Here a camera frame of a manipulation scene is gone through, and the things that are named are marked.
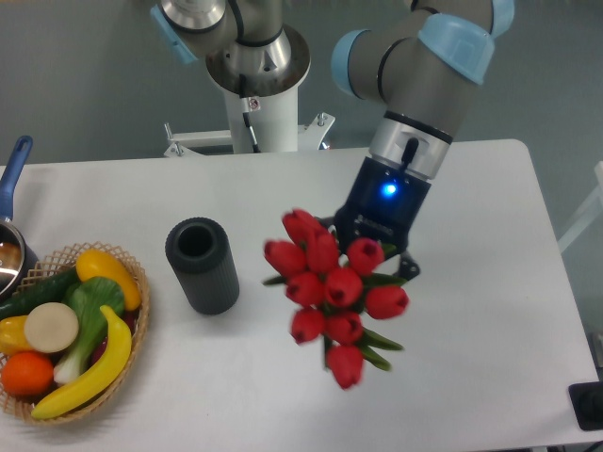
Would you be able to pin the white table clamp left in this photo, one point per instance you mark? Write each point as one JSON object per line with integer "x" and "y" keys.
{"x": 197, "y": 143}

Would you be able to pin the white table clamp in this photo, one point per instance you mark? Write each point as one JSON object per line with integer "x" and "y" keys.
{"x": 312, "y": 136}
{"x": 197, "y": 143}

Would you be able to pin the dark grey ribbed vase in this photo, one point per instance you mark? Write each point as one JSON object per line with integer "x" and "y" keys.
{"x": 199, "y": 253}

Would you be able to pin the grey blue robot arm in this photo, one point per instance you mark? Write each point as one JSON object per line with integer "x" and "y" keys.
{"x": 425, "y": 70}

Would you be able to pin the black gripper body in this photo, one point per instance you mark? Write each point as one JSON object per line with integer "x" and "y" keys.
{"x": 382, "y": 205}

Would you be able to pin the yellow banana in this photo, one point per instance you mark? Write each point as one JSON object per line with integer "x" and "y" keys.
{"x": 97, "y": 378}

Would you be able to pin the white frame at right edge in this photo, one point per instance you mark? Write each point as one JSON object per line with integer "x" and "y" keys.
{"x": 587, "y": 212}

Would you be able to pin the woven wicker basket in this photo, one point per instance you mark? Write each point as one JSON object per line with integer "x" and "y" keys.
{"x": 59, "y": 261}

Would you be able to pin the green bok choy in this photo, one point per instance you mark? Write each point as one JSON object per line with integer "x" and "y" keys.
{"x": 86, "y": 299}

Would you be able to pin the yellow bell pepper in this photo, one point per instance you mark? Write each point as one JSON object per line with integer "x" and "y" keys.
{"x": 12, "y": 337}

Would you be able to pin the red tulip bouquet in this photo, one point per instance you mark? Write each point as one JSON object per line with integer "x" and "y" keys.
{"x": 332, "y": 286}

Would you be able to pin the orange fruit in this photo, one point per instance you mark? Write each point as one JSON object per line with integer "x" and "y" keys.
{"x": 27, "y": 374}

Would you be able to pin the green cucumber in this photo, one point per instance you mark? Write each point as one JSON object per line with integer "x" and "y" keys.
{"x": 51, "y": 289}

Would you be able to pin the blue handled pot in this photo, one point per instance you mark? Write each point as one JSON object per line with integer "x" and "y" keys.
{"x": 16, "y": 256}

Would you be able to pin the black device at table edge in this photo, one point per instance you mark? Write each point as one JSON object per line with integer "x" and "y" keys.
{"x": 586, "y": 399}

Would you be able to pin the beige round radish slice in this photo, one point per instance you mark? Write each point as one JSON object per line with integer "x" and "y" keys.
{"x": 51, "y": 327}

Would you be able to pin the white table clamp right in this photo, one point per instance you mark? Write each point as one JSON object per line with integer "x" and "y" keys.
{"x": 312, "y": 136}

